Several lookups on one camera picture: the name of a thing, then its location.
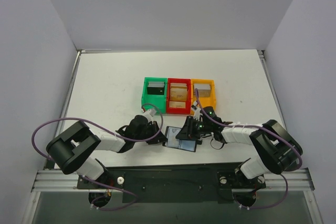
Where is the black leather card holder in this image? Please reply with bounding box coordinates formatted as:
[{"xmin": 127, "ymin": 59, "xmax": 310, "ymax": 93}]
[{"xmin": 162, "ymin": 126, "xmax": 203, "ymax": 152}]

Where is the white VIP credit card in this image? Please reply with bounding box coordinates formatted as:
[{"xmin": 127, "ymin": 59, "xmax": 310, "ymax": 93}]
[{"xmin": 166, "ymin": 126, "xmax": 181, "ymax": 148}]

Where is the blue credit card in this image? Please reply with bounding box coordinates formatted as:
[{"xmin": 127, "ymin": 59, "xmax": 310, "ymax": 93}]
[{"xmin": 179, "ymin": 140, "xmax": 196, "ymax": 152}]

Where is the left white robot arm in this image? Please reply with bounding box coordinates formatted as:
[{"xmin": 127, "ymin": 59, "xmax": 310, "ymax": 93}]
[{"xmin": 46, "ymin": 114, "xmax": 167, "ymax": 181}]

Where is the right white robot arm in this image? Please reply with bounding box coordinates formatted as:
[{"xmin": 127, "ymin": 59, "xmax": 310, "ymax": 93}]
[{"xmin": 176, "ymin": 106, "xmax": 303, "ymax": 179}]

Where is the black card stack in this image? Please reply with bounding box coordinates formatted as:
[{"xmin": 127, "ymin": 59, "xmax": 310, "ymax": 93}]
[{"xmin": 146, "ymin": 81, "xmax": 165, "ymax": 95}]

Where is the red plastic bin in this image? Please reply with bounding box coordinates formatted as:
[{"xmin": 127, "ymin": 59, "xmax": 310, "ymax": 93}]
[{"xmin": 166, "ymin": 78, "xmax": 192, "ymax": 115}]

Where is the orange plastic bin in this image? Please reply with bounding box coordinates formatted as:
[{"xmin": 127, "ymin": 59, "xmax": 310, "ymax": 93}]
[{"xmin": 191, "ymin": 79, "xmax": 216, "ymax": 109}]

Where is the green plastic bin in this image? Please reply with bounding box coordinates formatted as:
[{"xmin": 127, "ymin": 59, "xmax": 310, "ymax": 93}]
[{"xmin": 141, "ymin": 77, "xmax": 167, "ymax": 114}]

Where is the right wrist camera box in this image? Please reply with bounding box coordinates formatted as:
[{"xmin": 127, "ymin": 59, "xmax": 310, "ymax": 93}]
[{"xmin": 191, "ymin": 101, "xmax": 202, "ymax": 121}]

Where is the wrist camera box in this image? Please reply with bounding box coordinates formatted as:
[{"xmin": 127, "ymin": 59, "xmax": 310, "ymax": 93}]
[
  {"xmin": 142, "ymin": 108, "xmax": 156, "ymax": 121},
  {"xmin": 191, "ymin": 101, "xmax": 202, "ymax": 121}
]

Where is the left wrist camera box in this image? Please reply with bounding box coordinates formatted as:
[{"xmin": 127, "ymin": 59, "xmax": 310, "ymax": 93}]
[{"xmin": 142, "ymin": 108, "xmax": 156, "ymax": 121}]

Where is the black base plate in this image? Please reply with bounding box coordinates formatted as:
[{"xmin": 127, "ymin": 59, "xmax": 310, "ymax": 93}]
[{"xmin": 76, "ymin": 162, "xmax": 267, "ymax": 205}]

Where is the aluminium frame rail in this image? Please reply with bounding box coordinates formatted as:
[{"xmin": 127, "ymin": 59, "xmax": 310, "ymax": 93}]
[{"xmin": 31, "ymin": 49, "xmax": 111, "ymax": 193}]

